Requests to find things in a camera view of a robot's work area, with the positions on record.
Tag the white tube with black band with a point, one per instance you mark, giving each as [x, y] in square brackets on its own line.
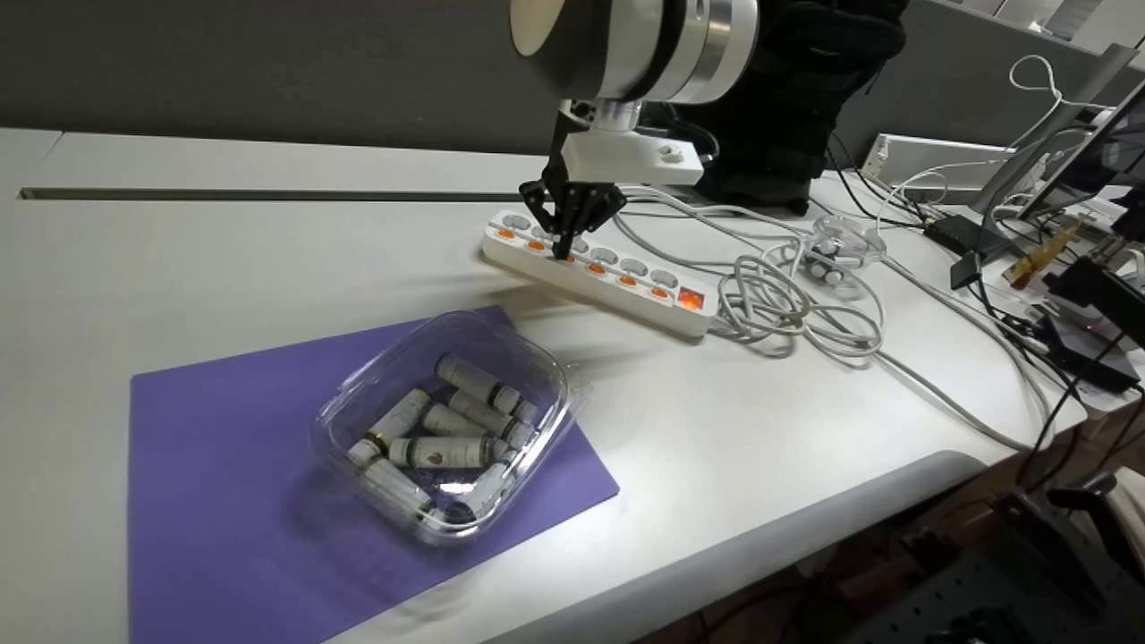
[398, 490]
[442, 453]
[391, 428]
[488, 489]
[472, 379]
[449, 418]
[488, 414]

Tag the yellow tool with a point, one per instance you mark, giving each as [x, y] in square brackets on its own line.
[1041, 255]

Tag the gripper with white housing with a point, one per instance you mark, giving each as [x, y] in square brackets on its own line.
[614, 148]

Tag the small clear plastic cup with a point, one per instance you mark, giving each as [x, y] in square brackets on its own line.
[842, 251]

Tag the black bag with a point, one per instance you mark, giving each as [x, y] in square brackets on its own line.
[800, 83]

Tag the purple mat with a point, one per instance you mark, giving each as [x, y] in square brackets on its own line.
[214, 503]

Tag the white power strip orange switches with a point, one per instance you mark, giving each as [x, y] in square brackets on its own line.
[619, 290]

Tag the clear plastic container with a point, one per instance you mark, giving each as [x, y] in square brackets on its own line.
[379, 378]

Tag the flat silver device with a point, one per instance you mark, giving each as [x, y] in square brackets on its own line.
[936, 162]

